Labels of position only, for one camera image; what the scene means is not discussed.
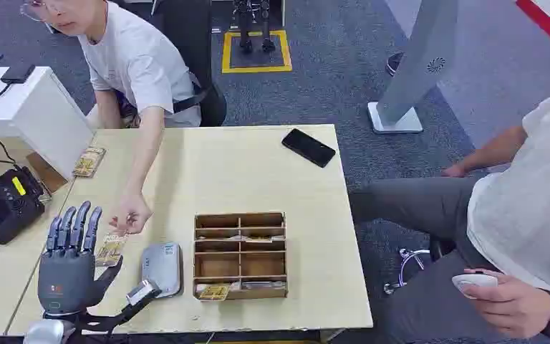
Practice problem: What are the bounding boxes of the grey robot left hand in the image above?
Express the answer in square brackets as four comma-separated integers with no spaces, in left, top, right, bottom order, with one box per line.
[37,201,124,317]

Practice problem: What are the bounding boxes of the person's hand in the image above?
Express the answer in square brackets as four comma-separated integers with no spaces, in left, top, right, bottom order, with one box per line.
[461,268,550,340]
[108,191,154,237]
[440,163,468,179]

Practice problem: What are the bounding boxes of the black box with yellow label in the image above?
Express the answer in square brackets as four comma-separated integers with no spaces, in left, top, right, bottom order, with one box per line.
[0,166,47,246]

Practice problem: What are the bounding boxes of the silver card reader device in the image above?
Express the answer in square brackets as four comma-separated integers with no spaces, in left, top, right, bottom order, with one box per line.
[140,242,184,300]

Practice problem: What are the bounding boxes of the white cabinet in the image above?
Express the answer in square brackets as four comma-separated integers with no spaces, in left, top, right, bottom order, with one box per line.
[0,65,95,182]

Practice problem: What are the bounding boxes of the wooden compartment box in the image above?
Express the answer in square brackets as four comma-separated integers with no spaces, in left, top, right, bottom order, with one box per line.
[192,211,289,302]

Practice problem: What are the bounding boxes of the pale card stack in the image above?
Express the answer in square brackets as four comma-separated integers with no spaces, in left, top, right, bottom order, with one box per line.
[226,234,286,244]
[241,281,287,291]

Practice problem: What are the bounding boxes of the black power bank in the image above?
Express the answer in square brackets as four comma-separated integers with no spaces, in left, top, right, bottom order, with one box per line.
[0,63,37,85]

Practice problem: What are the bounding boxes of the person in white shirt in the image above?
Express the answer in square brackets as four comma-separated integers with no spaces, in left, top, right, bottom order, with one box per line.
[19,0,203,237]

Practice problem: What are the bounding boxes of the black office chair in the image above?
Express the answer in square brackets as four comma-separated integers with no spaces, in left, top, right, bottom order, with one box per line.
[151,0,228,128]

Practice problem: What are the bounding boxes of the eyeglasses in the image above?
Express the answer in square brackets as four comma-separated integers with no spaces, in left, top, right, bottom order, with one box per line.
[19,0,64,23]

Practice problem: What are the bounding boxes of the black smartphone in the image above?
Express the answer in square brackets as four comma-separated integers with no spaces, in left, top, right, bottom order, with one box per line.
[281,128,337,169]

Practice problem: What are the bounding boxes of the yellow floor tape square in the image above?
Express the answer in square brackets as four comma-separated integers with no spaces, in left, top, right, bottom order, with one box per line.
[221,29,294,75]

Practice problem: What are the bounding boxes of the black robot legs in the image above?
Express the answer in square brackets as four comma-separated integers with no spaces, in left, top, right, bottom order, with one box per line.
[231,0,277,54]

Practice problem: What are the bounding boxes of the chrome chair base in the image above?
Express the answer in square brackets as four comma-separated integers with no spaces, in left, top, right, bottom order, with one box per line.
[382,247,433,296]

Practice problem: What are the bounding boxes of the black shoe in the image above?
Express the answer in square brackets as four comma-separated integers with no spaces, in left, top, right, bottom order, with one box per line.
[385,52,405,77]

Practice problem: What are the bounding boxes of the white handheld remote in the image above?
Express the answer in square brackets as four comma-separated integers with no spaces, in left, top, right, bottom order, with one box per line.
[451,273,499,300]

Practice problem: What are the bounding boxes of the grey pillar stand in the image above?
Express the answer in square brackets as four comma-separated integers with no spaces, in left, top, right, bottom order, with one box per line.
[367,0,461,135]

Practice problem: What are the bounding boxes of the person in grey trousers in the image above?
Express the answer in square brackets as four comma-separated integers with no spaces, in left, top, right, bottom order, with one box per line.
[348,78,550,344]

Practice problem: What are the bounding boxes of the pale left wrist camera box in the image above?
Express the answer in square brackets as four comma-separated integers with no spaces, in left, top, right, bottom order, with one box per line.
[125,279,163,307]

